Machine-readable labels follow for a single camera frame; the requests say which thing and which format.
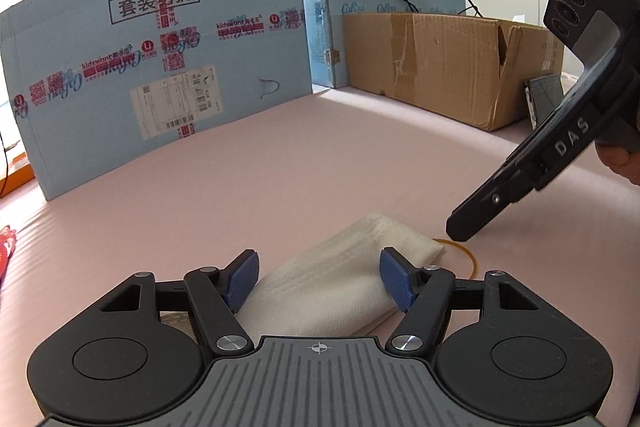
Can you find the black smartphone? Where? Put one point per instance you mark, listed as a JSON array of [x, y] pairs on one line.
[[547, 99]]

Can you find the torn brown cardboard box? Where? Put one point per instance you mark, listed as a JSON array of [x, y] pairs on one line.
[[440, 67]]

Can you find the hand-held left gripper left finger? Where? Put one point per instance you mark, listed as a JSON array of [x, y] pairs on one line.
[[242, 279]]

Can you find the large blue cardboard box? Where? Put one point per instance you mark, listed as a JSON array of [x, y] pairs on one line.
[[100, 122]]

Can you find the white non-woven shopping bag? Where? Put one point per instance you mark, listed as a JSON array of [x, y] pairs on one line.
[[340, 282]]

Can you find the person's right hand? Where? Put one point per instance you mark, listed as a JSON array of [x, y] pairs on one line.
[[622, 162]]

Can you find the orange flat box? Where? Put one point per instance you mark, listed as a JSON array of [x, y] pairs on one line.
[[15, 177]]

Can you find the red paper cutting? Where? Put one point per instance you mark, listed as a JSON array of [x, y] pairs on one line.
[[6, 244]]

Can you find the yellow rubber band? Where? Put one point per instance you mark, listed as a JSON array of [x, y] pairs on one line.
[[470, 257]]

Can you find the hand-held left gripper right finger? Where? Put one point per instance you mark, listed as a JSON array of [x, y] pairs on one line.
[[397, 279]]

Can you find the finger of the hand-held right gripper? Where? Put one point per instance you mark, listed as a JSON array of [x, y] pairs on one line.
[[485, 212]]

